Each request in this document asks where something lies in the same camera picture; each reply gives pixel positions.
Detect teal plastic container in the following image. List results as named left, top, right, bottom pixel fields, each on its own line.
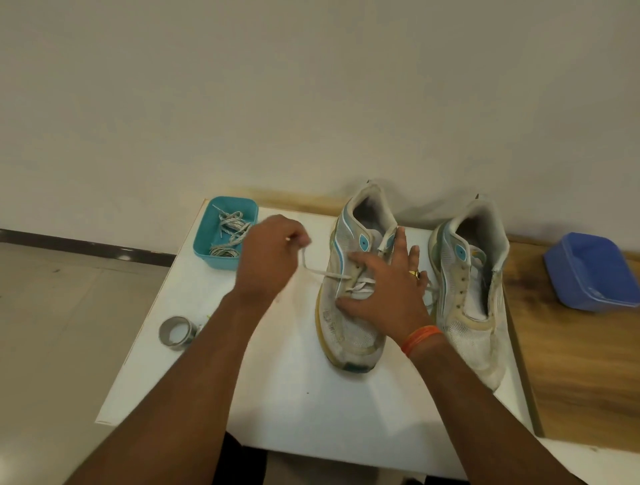
left=193, top=196, right=259, bottom=271

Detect black trousers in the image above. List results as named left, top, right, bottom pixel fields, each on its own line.
left=212, top=432, right=431, bottom=485

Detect worn white sneaker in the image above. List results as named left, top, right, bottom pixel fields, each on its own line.
left=315, top=182, right=399, bottom=374
left=428, top=195, right=511, bottom=392

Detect blue plastic container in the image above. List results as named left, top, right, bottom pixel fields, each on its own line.
left=543, top=232, right=640, bottom=313

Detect person's right hand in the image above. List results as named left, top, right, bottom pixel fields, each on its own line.
left=335, top=226, right=435, bottom=346

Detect person's left forearm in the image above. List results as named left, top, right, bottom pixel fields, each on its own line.
left=65, top=292, right=273, bottom=485

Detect orange thread wristband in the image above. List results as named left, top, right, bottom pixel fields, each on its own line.
left=401, top=325, right=445, bottom=358

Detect person's left hand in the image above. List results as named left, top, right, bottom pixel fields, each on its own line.
left=232, top=215, right=313, bottom=303

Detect person's right forearm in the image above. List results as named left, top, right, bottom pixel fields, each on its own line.
left=407, top=334, right=589, bottom=485

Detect grey tape roll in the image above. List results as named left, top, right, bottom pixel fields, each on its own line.
left=159, top=316, right=200, bottom=351

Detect white lace of sneaker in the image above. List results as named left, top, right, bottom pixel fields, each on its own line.
left=285, top=237, right=441, bottom=306

